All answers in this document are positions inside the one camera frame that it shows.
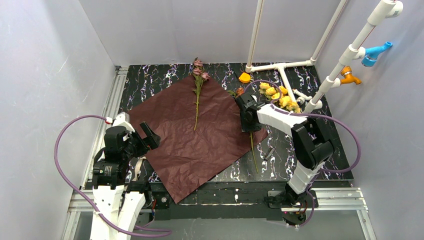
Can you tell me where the maroon wrapping paper sheet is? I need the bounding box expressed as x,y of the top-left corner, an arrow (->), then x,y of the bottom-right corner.
128,76 -> 268,203

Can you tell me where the yellow fake flower bunch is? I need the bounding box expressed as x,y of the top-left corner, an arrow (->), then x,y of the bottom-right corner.
259,82 -> 301,114

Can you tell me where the black comb strip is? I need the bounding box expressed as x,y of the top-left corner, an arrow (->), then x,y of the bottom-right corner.
262,147 -> 275,161

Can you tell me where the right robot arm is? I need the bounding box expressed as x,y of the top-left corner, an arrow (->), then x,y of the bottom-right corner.
235,93 -> 335,207

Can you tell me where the orange plastic tap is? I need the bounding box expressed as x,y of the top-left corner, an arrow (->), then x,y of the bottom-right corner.
340,65 -> 362,85

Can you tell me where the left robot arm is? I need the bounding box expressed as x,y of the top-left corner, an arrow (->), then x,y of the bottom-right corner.
90,122 -> 161,240

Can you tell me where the pink fake flower stem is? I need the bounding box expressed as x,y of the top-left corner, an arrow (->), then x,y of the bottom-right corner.
192,57 -> 211,131

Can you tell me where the beige ribbon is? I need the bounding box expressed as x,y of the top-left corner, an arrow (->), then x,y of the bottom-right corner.
125,156 -> 147,183

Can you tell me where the orange plastic piece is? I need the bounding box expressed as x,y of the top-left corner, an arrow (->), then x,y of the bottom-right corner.
238,72 -> 252,84

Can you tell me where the aluminium frame rail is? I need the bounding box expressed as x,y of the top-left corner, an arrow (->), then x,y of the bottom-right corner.
61,66 -> 129,240

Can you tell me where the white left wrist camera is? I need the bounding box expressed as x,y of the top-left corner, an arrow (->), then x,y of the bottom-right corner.
105,112 -> 135,133

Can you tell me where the blue plastic tap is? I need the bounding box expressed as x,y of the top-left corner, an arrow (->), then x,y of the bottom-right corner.
361,41 -> 393,68

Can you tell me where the white pipe valve fitting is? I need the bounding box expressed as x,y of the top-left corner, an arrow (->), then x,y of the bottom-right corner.
292,88 -> 313,106

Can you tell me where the orange fake flower stem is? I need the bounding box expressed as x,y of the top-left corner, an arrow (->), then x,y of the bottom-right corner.
227,87 -> 259,174

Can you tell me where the white PVC pipe frame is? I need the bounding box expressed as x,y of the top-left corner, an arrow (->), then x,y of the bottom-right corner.
245,0 -> 404,114

